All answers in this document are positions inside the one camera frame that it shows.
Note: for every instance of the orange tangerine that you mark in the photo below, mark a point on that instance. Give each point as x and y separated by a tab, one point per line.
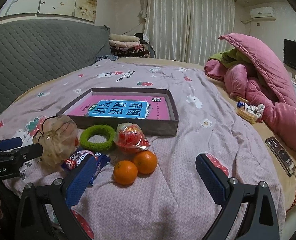
145	161
125	172

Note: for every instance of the pink and blue book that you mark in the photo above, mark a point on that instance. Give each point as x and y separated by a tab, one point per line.
121	106

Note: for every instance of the green garment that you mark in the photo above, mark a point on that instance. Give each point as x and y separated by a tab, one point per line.
229	58

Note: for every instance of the white patterned scrunchie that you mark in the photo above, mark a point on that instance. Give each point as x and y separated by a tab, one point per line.
255	110

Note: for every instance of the white striped curtain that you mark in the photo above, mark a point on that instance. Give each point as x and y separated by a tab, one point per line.
188	30

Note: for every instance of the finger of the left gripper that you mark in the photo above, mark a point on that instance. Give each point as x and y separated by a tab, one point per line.
10	144
23	154

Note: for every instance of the red toy egg blue top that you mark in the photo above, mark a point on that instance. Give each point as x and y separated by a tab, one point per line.
130	139

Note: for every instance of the pink quilted duvet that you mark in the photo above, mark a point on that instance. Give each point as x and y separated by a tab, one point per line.
265	81

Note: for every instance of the blue candy wrapper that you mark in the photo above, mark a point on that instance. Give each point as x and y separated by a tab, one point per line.
240	104

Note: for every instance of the white air conditioner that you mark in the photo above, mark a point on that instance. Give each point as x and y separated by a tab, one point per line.
263	14

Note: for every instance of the grey quilted headboard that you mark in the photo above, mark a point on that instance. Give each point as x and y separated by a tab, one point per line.
36	51

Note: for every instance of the pink strawberry print blanket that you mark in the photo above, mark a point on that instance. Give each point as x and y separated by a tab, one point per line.
173	202

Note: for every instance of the grey cardboard box tray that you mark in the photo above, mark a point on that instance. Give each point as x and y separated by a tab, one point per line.
166	128

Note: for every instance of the blue cookie packet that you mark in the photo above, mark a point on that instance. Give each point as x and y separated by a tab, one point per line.
77	157

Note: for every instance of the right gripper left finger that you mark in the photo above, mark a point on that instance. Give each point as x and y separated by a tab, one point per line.
61	194

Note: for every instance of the stack of folded blankets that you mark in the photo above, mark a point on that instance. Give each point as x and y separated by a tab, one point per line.
128	46

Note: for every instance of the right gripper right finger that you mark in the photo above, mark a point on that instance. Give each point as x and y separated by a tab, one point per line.
260	218

